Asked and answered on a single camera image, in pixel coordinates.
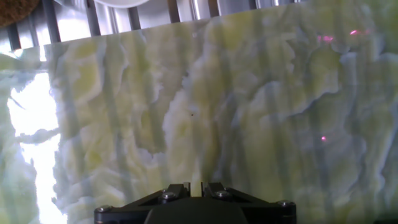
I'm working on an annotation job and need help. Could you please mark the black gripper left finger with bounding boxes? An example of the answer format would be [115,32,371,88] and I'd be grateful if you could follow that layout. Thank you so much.
[94,181,191,224]

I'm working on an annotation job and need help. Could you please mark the brown round object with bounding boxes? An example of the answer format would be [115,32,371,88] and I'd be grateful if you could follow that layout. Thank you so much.
[0,0,40,27]

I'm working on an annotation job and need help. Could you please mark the green marble pattern mat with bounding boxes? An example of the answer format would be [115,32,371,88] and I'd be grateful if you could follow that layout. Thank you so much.
[0,0,398,224]

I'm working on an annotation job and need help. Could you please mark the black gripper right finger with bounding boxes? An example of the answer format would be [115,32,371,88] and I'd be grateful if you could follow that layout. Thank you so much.
[201,182,296,224]

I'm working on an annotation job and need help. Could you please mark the white tape roll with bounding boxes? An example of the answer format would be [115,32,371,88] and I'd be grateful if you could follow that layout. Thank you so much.
[93,0,150,9]

